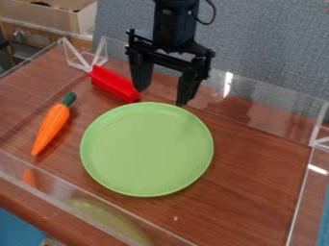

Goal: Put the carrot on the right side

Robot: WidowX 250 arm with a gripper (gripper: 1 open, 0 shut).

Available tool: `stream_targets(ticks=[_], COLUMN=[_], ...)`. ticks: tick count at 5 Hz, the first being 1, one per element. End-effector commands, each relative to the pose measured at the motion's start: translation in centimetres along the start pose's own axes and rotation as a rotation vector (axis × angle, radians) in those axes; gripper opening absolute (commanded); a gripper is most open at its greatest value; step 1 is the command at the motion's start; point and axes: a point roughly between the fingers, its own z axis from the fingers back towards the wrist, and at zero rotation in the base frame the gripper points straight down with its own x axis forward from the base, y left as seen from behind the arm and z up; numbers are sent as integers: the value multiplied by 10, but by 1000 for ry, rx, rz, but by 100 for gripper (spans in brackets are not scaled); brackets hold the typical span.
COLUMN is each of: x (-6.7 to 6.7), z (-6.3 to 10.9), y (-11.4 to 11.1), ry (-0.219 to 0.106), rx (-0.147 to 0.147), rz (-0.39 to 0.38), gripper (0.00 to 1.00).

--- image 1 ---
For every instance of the clear acrylic triangle bracket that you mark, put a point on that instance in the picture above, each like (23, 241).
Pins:
(84, 60)

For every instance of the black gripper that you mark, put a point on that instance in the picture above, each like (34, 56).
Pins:
(190, 59)

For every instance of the red plastic block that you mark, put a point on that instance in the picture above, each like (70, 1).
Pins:
(114, 83)

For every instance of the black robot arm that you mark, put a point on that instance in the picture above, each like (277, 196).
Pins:
(175, 18)

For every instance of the orange toy carrot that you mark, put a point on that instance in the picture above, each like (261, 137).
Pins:
(52, 124)

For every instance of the cardboard box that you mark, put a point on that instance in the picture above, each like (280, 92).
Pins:
(64, 15)

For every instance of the green round plate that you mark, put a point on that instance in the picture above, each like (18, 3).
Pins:
(146, 149)

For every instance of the clear acrylic tray wall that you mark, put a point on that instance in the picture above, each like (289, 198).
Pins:
(258, 197)

